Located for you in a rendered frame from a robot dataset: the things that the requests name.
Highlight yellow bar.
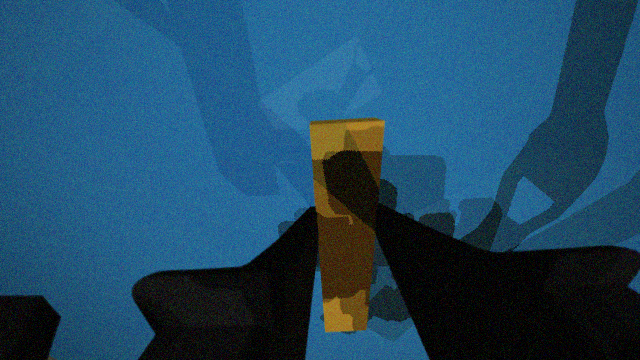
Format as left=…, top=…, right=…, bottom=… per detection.
left=309, top=117, right=385, bottom=332

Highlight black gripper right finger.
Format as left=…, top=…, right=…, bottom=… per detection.
left=375, top=203, right=640, bottom=360

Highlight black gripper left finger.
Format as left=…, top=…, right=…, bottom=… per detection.
left=132, top=206, right=319, bottom=360

